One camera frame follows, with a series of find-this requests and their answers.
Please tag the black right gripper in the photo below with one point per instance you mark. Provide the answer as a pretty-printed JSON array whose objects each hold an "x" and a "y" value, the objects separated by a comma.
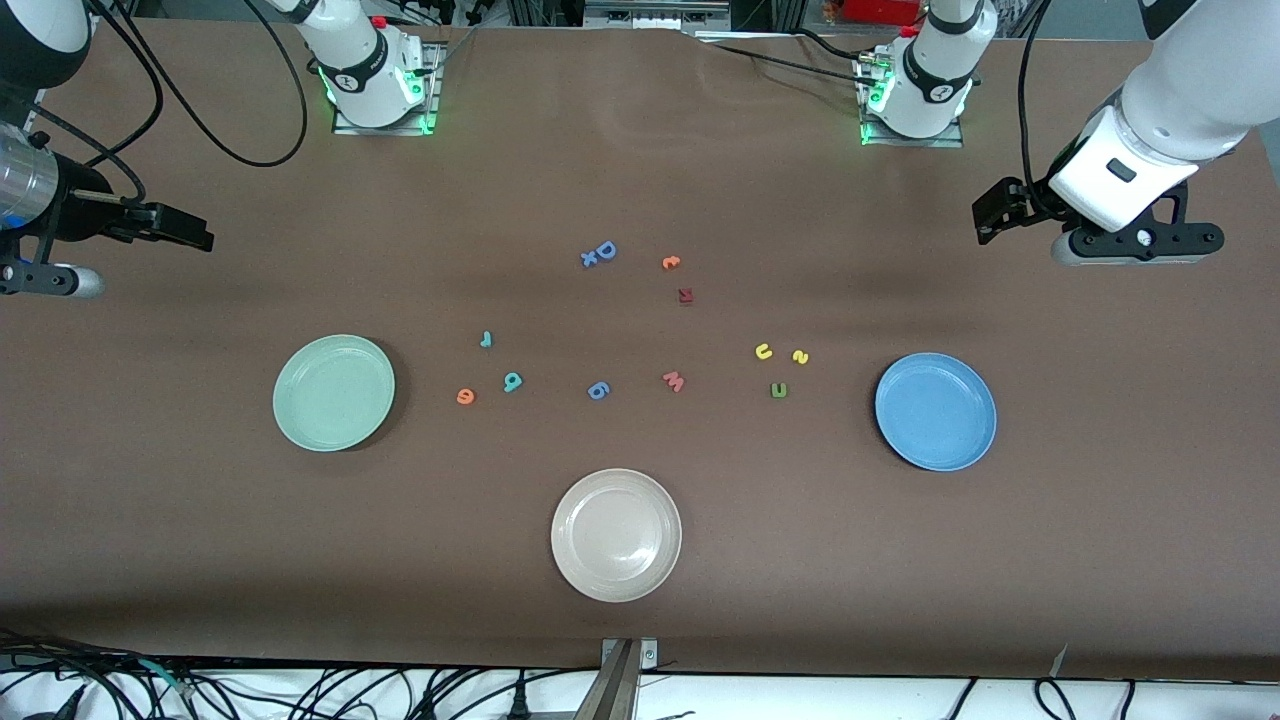
[{"x": 80, "y": 208}]

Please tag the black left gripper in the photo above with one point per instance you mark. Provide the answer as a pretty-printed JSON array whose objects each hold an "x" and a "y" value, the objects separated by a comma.
[{"x": 1028, "y": 200}]

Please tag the teal foam number 9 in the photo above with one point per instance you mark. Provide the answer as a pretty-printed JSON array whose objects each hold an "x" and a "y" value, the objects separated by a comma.
[{"x": 512, "y": 383}]

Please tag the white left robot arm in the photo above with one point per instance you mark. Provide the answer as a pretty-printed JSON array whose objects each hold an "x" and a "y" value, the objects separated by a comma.
[{"x": 1185, "y": 85}]

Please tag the blue plate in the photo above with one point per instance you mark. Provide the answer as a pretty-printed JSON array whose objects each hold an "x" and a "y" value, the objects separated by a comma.
[{"x": 936, "y": 411}]

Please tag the red box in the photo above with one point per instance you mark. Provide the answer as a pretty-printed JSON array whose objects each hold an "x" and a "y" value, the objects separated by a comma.
[{"x": 885, "y": 10}]

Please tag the light green plate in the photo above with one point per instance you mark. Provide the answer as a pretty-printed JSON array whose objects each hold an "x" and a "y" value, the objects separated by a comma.
[{"x": 333, "y": 393}]

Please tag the brown table cover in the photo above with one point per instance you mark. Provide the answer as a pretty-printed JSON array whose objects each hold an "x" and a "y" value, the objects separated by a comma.
[{"x": 640, "y": 150}]

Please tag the pink foam letter W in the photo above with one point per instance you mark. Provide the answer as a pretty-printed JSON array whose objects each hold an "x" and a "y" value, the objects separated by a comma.
[{"x": 674, "y": 382}]

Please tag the blue foam letter D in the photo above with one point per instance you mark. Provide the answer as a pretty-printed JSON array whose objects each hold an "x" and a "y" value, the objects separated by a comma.
[{"x": 600, "y": 250}]

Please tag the blue foam number 6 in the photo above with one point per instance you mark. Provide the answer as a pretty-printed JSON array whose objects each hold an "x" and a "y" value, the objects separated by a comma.
[{"x": 597, "y": 392}]

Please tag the small white paper scrap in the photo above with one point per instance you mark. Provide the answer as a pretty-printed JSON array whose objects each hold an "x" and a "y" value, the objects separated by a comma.
[{"x": 1059, "y": 660}]

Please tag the beige plate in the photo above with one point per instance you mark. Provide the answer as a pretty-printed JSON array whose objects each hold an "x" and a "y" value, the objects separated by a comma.
[{"x": 616, "y": 535}]

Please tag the aluminium profile beam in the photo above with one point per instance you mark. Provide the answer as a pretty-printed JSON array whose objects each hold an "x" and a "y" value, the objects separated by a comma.
[{"x": 610, "y": 695}]

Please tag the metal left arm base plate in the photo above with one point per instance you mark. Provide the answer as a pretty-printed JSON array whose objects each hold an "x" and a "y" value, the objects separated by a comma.
[{"x": 950, "y": 142}]

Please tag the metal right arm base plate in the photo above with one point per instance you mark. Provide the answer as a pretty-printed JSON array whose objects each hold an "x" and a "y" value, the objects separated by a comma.
[{"x": 345, "y": 128}]

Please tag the silver aluminium frame rail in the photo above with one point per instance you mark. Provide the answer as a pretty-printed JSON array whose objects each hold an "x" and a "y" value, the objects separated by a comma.
[{"x": 655, "y": 12}]

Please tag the small silver mounting bracket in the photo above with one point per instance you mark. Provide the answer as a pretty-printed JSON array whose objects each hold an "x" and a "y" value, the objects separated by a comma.
[{"x": 648, "y": 655}]

